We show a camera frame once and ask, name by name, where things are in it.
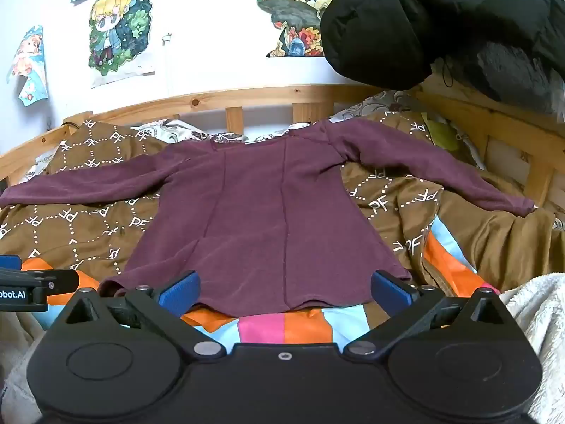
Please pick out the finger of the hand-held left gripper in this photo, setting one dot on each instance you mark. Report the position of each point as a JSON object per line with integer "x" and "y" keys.
{"x": 9, "y": 262}
{"x": 57, "y": 281}

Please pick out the maroon long-sleeve shirt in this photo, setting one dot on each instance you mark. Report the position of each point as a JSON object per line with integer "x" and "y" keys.
{"x": 265, "y": 212}

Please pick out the white wall hook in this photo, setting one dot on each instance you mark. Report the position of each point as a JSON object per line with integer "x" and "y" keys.
{"x": 167, "y": 38}

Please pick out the beige fleece cloth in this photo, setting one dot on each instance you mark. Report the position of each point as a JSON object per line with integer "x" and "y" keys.
{"x": 22, "y": 344}

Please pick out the white floral bed sheet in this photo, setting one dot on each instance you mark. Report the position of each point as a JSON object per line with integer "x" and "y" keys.
{"x": 176, "y": 132}

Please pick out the yellow green cloth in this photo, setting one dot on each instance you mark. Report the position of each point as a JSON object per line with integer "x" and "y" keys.
{"x": 441, "y": 134}

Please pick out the brown patterned blanket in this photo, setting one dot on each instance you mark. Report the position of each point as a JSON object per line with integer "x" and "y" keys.
{"x": 88, "y": 172}

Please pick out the white fluffy blanket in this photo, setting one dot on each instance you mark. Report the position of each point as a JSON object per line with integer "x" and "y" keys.
{"x": 540, "y": 318}

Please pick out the small curled cartoon wall poster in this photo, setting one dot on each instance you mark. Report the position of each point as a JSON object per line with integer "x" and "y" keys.
{"x": 31, "y": 66}

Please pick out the blond cartoon figure wall poster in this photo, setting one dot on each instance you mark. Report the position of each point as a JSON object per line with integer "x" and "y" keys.
{"x": 119, "y": 31}

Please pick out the cartoon landscape wall poster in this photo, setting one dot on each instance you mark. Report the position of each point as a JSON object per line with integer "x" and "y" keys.
{"x": 291, "y": 0}

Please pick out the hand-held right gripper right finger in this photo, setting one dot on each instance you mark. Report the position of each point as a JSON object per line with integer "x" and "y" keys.
{"x": 390, "y": 293}

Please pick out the black padded jacket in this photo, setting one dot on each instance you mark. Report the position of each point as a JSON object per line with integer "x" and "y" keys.
{"x": 419, "y": 22}

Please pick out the wooden bed frame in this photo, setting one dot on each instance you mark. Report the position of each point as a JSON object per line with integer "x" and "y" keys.
{"x": 265, "y": 97}

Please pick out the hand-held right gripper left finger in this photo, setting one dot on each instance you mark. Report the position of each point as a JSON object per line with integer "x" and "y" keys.
{"x": 178, "y": 295}

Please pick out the colourful striped blanket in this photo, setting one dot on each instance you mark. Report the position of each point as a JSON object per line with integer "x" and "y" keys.
{"x": 304, "y": 327}

